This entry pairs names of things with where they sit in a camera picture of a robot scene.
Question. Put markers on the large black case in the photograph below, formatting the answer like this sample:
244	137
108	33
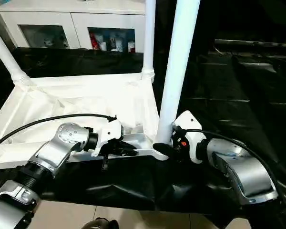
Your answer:
240	19

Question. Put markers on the white plastic table top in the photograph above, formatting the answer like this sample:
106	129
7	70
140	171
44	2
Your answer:
85	95

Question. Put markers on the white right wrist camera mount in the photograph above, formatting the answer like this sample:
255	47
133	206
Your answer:
188	124

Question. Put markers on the white glass-door cabinet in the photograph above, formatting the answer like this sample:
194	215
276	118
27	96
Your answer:
74	19

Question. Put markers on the grey curtain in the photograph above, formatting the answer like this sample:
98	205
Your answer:
0	16

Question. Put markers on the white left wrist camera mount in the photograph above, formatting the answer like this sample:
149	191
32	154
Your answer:
109	133

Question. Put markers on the black work mat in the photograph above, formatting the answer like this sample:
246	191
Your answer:
228	95

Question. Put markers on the long grey metal bar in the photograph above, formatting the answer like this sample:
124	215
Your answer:
252	43

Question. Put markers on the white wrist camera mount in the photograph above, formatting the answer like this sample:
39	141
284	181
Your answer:
109	133
188	124

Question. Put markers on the dark brown rounded object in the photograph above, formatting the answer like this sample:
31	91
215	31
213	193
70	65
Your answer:
101	224

